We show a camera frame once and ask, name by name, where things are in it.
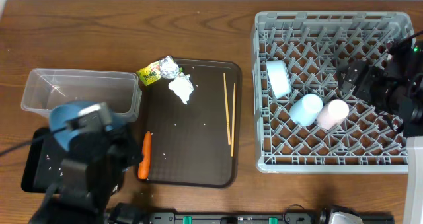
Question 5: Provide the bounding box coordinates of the light blue bowl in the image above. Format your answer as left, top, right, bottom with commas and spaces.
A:
266, 60, 291, 99

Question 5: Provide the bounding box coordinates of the dark blue plate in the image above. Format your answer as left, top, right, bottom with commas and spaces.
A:
49, 101, 126, 151

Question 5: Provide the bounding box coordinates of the pink plastic cup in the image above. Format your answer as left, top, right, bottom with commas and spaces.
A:
317, 99, 349, 130

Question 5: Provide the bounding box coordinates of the light blue plastic cup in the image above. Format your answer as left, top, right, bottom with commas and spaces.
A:
289, 94, 323, 126

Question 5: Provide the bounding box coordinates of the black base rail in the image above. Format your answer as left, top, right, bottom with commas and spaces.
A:
103, 203, 395, 224

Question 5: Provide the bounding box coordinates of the grey dishwasher rack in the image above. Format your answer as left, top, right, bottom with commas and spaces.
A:
251, 11, 414, 174

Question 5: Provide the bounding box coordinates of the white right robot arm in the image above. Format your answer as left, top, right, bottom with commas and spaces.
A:
336, 39, 422, 223

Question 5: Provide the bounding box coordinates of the clear plastic bin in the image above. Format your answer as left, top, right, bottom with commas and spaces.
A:
20, 68, 142, 122

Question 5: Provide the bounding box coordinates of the yellow foil snack wrapper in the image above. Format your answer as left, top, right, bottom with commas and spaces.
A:
137, 56, 182, 86

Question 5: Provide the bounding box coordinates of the black waste tray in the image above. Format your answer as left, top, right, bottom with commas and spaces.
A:
20, 127, 126, 198

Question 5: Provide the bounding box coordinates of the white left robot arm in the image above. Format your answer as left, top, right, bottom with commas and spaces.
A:
30, 101, 148, 223

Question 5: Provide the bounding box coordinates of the brown serving tray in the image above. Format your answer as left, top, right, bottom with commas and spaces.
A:
137, 59, 242, 188

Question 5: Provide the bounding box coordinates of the orange carrot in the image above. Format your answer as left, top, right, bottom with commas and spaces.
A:
137, 131, 151, 180

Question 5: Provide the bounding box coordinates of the crumpled white napkin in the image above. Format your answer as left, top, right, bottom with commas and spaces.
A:
169, 72, 194, 104

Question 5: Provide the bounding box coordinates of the wooden chopstick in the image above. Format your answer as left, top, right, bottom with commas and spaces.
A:
231, 83, 236, 157
223, 73, 231, 145

